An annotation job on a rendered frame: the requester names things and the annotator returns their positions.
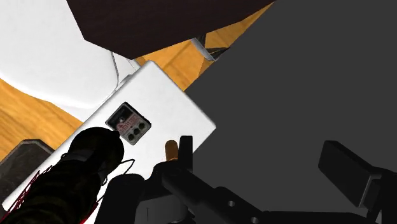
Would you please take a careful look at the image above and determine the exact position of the brown cylinder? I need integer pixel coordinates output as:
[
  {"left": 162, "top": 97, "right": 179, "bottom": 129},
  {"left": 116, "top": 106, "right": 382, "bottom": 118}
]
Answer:
[{"left": 165, "top": 139, "right": 179, "bottom": 162}]

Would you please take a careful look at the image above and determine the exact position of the small grey button device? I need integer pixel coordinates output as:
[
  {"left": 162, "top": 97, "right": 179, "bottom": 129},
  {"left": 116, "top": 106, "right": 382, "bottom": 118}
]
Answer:
[{"left": 105, "top": 101, "right": 152, "bottom": 146}]

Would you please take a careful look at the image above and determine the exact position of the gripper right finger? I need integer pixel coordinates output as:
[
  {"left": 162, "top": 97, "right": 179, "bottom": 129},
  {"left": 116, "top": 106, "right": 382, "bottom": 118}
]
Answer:
[{"left": 317, "top": 140, "right": 397, "bottom": 224}]

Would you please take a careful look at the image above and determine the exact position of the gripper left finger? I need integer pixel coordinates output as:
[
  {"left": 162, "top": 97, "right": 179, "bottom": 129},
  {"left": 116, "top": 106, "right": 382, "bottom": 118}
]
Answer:
[{"left": 152, "top": 135, "right": 268, "bottom": 224}]

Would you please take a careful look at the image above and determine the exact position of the white toilet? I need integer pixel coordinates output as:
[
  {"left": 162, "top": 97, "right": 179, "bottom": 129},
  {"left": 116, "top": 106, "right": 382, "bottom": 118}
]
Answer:
[{"left": 0, "top": 0, "right": 217, "bottom": 224}]

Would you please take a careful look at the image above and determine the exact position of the dark grey bin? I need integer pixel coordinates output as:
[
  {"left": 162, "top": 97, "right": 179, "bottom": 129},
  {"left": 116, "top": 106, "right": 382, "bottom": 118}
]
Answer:
[{"left": 0, "top": 138, "right": 55, "bottom": 203}]

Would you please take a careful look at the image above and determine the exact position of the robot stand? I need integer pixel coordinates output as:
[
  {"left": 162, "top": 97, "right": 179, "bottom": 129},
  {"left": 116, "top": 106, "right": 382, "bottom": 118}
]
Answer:
[{"left": 66, "top": 0, "right": 275, "bottom": 60}]

